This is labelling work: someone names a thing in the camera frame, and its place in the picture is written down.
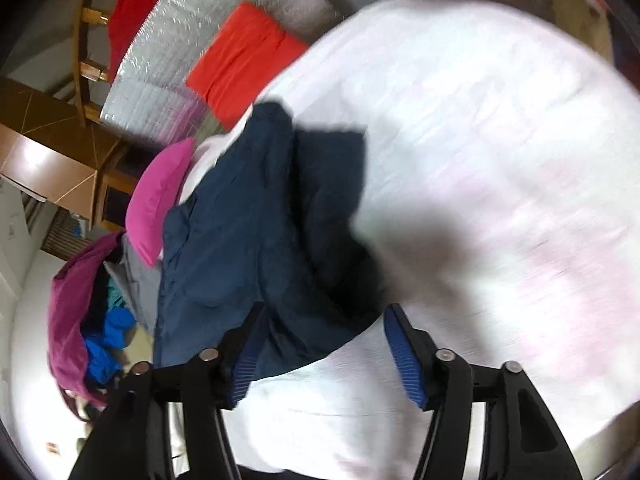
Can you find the white pink blanket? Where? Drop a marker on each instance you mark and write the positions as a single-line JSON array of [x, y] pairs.
[[475, 135]]

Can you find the silver foil mat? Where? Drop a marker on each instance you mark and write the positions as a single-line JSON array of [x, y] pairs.
[[165, 60]]

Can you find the brown wooden furniture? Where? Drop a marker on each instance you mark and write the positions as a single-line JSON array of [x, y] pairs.
[[565, 5]]

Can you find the red hanging cloth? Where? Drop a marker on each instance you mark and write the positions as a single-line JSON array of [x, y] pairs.
[[140, 0]]

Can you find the magenta pillow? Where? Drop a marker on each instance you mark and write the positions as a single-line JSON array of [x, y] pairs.
[[150, 205]]

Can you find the wooden chair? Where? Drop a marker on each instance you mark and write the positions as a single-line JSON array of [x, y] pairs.
[[82, 60]]

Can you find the orange-red folded cloth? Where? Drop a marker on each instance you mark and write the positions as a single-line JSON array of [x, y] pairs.
[[240, 60]]

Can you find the navy blue jacket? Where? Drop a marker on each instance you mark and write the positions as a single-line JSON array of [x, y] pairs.
[[240, 240]]

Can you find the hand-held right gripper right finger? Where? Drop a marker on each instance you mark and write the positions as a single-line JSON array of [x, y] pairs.
[[405, 355]]

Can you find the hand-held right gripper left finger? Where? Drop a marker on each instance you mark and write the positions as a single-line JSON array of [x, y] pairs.
[[247, 355]]

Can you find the magenta laundry bag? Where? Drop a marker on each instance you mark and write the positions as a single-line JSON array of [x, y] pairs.
[[65, 320]]

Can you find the bright blue garment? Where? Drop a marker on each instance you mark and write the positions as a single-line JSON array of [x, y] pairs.
[[107, 342]]

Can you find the brown wooden cabinet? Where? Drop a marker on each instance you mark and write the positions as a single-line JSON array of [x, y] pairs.
[[50, 155]]

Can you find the grey pillow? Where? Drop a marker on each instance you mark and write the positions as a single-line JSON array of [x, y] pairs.
[[142, 285]]

